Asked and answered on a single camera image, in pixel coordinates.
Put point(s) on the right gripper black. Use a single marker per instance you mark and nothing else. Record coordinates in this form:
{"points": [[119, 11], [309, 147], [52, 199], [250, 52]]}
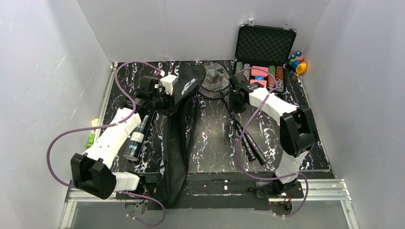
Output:
{"points": [[236, 103]]}

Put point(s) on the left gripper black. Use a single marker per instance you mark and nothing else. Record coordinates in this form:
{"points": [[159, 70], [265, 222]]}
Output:
{"points": [[165, 103]]}

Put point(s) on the black racket bag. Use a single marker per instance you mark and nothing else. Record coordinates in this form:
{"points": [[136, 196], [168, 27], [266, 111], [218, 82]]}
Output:
{"points": [[176, 153]]}

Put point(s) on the black shuttlecock tube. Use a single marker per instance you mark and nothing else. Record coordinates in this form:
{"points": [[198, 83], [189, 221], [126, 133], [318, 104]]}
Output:
{"points": [[138, 138]]}

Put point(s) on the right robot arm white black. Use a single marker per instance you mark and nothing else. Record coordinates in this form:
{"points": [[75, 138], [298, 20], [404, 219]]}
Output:
{"points": [[297, 128]]}

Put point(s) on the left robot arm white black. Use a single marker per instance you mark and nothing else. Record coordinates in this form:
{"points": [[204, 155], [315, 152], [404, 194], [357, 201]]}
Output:
{"points": [[91, 170]]}

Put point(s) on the pink card deck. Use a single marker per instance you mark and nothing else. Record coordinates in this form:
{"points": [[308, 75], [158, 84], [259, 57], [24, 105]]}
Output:
{"points": [[259, 71]]}

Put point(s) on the black poker chip case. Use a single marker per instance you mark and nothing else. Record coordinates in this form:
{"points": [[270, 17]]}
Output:
{"points": [[265, 46]]}

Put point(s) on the colourful toy blocks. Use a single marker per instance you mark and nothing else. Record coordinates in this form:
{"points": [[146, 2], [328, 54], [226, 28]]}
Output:
{"points": [[296, 61]]}

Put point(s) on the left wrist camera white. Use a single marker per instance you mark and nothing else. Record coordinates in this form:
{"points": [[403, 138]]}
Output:
{"points": [[168, 82]]}

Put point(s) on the beige block on rail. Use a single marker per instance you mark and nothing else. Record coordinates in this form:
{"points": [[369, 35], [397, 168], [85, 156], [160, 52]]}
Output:
{"points": [[94, 123]]}

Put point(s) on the green clip on rail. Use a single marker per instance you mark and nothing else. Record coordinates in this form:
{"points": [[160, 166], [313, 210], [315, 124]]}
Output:
{"points": [[90, 140]]}

